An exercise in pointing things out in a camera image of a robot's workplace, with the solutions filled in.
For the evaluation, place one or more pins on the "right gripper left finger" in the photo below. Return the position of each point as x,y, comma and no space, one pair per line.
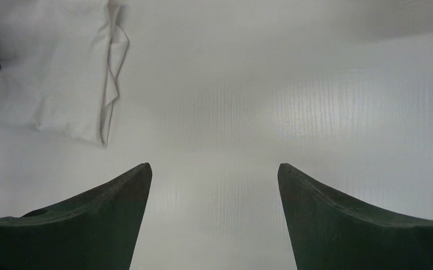
96,229

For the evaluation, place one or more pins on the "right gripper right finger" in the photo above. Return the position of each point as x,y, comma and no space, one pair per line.
330,229

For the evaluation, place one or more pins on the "white t-shirt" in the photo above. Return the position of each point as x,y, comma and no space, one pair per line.
59,66

